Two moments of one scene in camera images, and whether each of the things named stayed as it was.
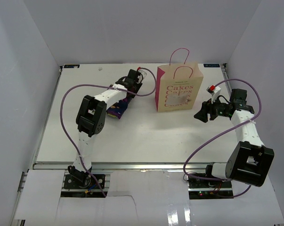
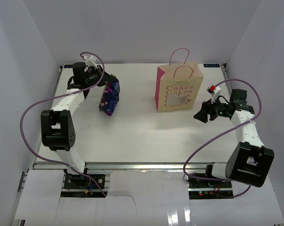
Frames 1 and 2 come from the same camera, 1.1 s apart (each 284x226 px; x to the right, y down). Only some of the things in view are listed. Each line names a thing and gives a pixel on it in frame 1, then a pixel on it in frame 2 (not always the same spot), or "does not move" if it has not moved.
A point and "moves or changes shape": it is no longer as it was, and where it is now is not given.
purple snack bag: [117, 109] moves or changes shape
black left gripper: [137, 86] -> [106, 78]
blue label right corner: [211, 65] does not move
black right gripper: [207, 107] does not move
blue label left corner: [71, 66] does not move
